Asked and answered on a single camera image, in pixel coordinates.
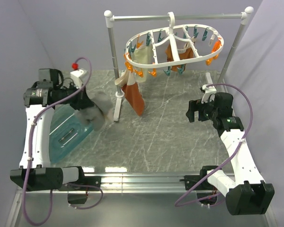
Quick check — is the orange underwear on right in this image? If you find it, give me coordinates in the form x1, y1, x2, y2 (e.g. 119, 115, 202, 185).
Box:
165, 43, 194, 61

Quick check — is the orange clip front left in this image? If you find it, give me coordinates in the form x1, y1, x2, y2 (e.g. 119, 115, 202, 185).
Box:
148, 68, 157, 77

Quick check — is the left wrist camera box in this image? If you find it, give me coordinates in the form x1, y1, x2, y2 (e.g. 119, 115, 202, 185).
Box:
70, 69, 89, 89

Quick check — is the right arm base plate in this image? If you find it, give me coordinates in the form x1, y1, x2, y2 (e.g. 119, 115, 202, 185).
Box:
179, 175, 200, 191

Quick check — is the teal plastic basin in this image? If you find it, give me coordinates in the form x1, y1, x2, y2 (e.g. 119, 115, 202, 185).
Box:
49, 105, 93, 164

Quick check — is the white metal drying rack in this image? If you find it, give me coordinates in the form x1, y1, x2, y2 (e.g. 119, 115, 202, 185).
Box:
103, 6, 254, 122

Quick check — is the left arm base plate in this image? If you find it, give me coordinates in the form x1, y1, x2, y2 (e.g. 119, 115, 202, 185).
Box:
58, 175, 102, 192

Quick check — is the teal clip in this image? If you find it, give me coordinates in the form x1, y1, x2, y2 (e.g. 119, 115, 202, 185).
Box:
163, 66, 171, 76
177, 64, 185, 75

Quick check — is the orange underwear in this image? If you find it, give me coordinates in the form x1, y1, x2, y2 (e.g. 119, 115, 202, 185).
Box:
165, 43, 194, 61
115, 70, 145, 116

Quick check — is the grey underwear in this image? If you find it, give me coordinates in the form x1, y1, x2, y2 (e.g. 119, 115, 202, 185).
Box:
75, 91, 114, 131

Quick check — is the orange underwear on left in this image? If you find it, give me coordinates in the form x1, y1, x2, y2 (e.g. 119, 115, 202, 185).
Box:
115, 70, 145, 116

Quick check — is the cream underwear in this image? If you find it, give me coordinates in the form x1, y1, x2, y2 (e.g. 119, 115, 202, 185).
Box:
131, 45, 152, 83

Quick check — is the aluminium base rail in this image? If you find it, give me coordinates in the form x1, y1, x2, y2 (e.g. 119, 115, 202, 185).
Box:
4, 171, 279, 227

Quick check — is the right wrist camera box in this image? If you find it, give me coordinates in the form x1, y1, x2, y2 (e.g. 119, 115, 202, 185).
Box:
201, 84, 217, 104

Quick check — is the orange clip front right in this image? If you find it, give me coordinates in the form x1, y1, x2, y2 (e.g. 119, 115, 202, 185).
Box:
205, 57, 214, 66

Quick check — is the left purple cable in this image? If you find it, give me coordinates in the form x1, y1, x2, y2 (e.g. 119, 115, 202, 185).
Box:
21, 56, 104, 226

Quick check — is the white oval clip hanger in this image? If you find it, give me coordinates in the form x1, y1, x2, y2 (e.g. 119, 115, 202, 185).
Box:
124, 12, 224, 70

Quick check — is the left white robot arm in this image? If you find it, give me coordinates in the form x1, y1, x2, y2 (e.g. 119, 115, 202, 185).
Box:
10, 69, 94, 192

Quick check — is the orange clip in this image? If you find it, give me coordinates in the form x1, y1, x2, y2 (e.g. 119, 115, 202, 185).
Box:
148, 68, 157, 77
205, 57, 214, 66

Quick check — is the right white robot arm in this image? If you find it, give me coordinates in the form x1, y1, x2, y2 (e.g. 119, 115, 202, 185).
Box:
186, 92, 275, 215

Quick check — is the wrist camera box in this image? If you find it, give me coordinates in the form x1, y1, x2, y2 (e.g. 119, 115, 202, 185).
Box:
201, 84, 217, 104
70, 69, 89, 89

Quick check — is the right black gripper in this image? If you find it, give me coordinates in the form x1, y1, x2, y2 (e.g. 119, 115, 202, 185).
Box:
186, 95, 219, 122

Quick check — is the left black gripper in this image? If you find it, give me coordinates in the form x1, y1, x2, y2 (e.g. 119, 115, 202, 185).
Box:
55, 81, 94, 111

